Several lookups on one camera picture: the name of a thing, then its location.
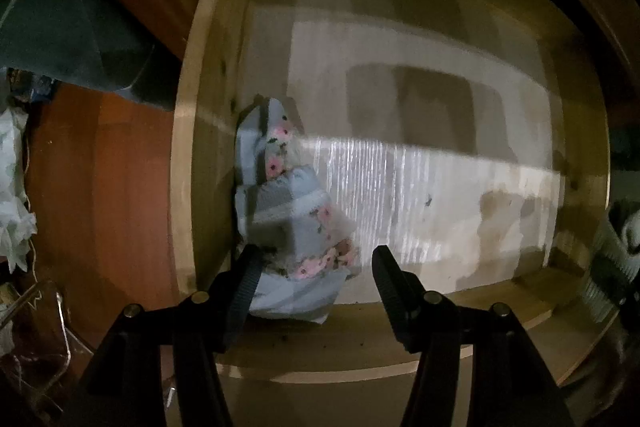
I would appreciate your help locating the wire clothes hanger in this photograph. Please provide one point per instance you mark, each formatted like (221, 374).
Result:
(41, 356)

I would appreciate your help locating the grey green sleeve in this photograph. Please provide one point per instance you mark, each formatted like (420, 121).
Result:
(613, 274)

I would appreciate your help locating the wooden drawer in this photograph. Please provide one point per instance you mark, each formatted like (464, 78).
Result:
(469, 136)

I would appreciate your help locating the blue floral underwear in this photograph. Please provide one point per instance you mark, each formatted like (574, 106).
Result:
(307, 242)

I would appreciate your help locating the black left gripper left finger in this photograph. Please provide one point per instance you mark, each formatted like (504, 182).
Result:
(122, 384)

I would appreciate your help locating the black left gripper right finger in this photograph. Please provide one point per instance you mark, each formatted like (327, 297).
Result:
(511, 384)

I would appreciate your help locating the white crumpled cloth pile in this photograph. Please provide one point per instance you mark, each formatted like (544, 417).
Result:
(18, 223)

